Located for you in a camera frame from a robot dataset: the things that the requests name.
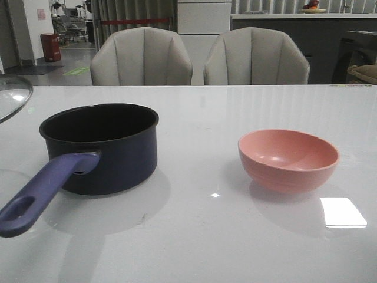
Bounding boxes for dark blue saucepan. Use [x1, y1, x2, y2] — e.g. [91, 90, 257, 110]
[1, 103, 159, 238]

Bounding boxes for pink plastic bowl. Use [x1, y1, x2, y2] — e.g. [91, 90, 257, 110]
[238, 129, 340, 193]

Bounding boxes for left grey upholstered chair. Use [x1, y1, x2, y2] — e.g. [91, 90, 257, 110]
[90, 27, 193, 86]

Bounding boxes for grey upholstered chair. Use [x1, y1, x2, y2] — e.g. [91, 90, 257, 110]
[203, 27, 310, 85]
[90, 27, 193, 86]

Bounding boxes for right grey upholstered chair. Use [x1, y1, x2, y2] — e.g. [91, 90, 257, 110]
[203, 27, 310, 85]

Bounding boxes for white refrigerator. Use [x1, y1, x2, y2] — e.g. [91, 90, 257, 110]
[177, 1, 232, 85]

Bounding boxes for red belt stanchion barrier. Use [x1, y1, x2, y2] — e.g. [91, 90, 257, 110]
[93, 16, 174, 50]

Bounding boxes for grey curtain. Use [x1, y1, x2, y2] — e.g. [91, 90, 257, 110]
[91, 0, 178, 39]

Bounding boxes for dark grey counter cabinet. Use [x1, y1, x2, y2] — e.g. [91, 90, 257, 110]
[230, 13, 376, 84]

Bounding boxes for red trash bin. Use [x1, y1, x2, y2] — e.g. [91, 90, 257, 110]
[41, 33, 61, 62]

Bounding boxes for dark floor mat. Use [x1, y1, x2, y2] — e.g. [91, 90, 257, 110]
[5, 65, 61, 75]

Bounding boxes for fruit plate on counter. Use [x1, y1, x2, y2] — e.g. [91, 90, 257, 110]
[302, 0, 326, 14]

